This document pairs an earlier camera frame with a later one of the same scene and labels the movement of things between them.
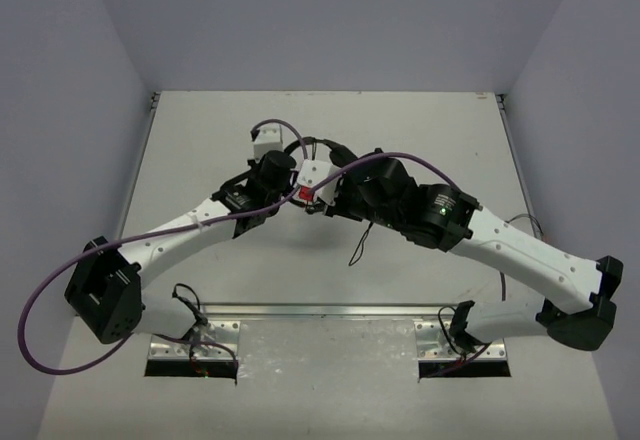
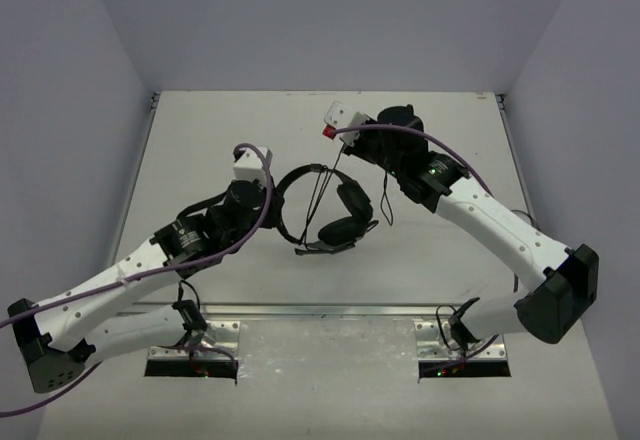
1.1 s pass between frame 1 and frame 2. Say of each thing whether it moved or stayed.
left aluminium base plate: stayed
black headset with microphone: moved
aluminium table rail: stayed
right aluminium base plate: stayed
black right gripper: moved
